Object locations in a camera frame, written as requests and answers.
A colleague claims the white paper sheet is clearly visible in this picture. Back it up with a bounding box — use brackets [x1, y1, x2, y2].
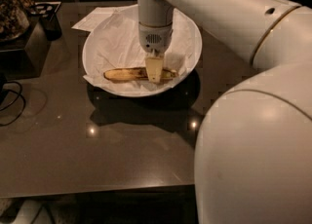
[72, 6, 128, 32]

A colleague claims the black holder cup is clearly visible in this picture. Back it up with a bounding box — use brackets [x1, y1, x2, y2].
[30, 2, 62, 41]

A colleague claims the dark brown box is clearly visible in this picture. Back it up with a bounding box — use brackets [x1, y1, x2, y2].
[0, 17, 51, 80]

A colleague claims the white round bowl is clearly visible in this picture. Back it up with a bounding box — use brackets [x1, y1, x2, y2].
[81, 3, 203, 98]

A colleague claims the white object under table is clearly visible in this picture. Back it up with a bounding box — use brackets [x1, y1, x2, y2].
[10, 200, 55, 224]

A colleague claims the black cable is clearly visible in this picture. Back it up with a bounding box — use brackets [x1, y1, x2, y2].
[0, 71, 27, 128]

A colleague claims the white paper towel liner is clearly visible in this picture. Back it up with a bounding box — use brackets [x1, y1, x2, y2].
[83, 4, 193, 93]

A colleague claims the yellow spotted banana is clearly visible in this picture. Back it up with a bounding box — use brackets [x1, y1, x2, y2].
[103, 67, 177, 83]

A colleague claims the glass jar of snacks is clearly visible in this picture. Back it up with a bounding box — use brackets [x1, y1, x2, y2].
[0, 0, 30, 42]

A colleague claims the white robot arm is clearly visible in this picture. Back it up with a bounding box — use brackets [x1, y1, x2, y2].
[166, 0, 312, 224]

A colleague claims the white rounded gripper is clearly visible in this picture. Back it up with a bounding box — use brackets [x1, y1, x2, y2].
[138, 23, 173, 84]

